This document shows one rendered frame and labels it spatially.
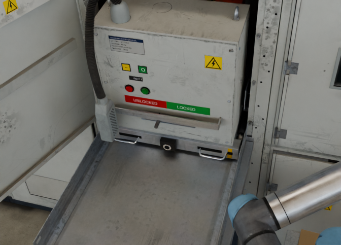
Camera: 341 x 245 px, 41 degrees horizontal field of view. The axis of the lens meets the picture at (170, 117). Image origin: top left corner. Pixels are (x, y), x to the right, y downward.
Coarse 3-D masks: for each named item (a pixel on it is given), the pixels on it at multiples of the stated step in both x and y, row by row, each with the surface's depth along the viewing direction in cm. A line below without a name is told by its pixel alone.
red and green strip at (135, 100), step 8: (128, 96) 166; (144, 104) 167; (152, 104) 166; (160, 104) 164; (168, 104) 163; (176, 104) 162; (184, 104) 161; (192, 112) 162; (200, 112) 161; (208, 112) 160
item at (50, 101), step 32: (0, 0) 131; (32, 0) 141; (64, 0) 156; (0, 32) 139; (32, 32) 150; (64, 32) 162; (0, 64) 143; (32, 64) 154; (64, 64) 168; (0, 96) 145; (32, 96) 160; (64, 96) 174; (0, 128) 152; (32, 128) 166; (64, 128) 181; (0, 160) 158; (32, 160) 172; (0, 192) 163
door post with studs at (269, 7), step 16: (272, 0) 140; (272, 16) 143; (256, 32) 149; (272, 32) 147; (256, 48) 153; (272, 48) 151; (256, 64) 157; (272, 64) 155; (256, 80) 161; (256, 96) 166; (256, 112) 170; (256, 128) 176; (256, 144) 181; (256, 160) 187; (256, 176) 193
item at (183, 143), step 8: (120, 128) 179; (128, 128) 179; (120, 136) 182; (128, 136) 181; (136, 136) 180; (144, 136) 178; (152, 136) 177; (160, 136) 175; (168, 136) 174; (176, 136) 174; (176, 144) 176; (184, 144) 174; (192, 144) 173; (200, 144) 172; (208, 144) 170; (216, 144) 170; (240, 144) 171; (208, 152) 174; (216, 152) 172; (232, 152) 170
